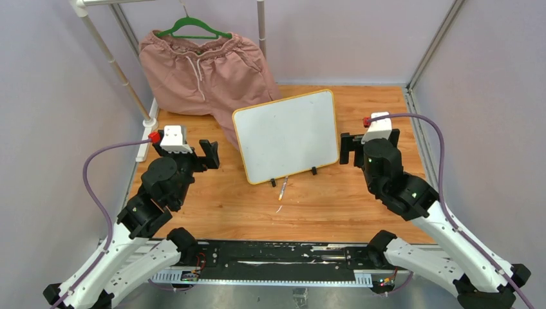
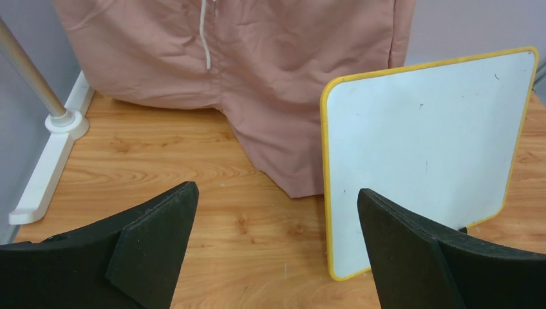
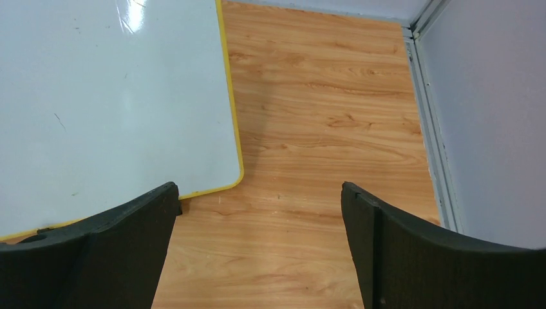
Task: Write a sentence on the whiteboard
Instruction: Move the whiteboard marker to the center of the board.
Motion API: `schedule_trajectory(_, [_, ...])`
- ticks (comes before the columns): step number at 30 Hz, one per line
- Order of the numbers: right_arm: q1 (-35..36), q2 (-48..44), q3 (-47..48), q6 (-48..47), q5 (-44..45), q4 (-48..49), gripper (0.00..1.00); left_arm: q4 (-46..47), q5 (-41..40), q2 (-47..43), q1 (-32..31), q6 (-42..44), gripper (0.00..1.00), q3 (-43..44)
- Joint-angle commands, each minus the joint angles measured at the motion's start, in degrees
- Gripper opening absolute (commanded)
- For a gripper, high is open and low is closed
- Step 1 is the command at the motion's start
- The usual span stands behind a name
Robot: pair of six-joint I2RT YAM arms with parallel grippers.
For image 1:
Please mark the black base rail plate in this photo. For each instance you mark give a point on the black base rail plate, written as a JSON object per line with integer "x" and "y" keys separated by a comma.
{"x": 273, "y": 263}

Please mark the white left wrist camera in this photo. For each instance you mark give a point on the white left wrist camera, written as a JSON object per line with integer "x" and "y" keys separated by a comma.
{"x": 175, "y": 140}

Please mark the pink shorts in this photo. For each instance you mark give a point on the pink shorts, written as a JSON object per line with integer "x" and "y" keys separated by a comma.
{"x": 214, "y": 78}

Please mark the yellow-framed whiteboard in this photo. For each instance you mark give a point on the yellow-framed whiteboard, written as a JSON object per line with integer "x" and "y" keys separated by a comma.
{"x": 288, "y": 136}

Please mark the white clothes rack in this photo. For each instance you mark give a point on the white clothes rack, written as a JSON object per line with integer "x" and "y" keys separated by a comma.
{"x": 150, "y": 115}

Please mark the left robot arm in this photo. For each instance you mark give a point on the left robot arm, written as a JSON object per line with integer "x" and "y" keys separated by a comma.
{"x": 105, "y": 280}

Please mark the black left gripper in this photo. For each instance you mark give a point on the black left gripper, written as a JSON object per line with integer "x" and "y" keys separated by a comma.
{"x": 211, "y": 152}

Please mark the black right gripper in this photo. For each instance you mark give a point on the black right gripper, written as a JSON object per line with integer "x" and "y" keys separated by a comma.
{"x": 351, "y": 143}

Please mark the white whiteboard marker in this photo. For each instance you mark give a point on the white whiteboard marker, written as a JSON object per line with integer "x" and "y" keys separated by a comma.
{"x": 283, "y": 188}

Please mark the green clothes hanger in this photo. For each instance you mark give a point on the green clothes hanger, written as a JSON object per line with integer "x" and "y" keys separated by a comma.
{"x": 189, "y": 27}

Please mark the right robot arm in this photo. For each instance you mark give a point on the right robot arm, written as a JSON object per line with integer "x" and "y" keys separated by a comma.
{"x": 475, "y": 275}

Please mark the aluminium frame post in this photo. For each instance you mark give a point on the aluminium frame post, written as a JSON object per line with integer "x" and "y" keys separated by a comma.
{"x": 410, "y": 95}

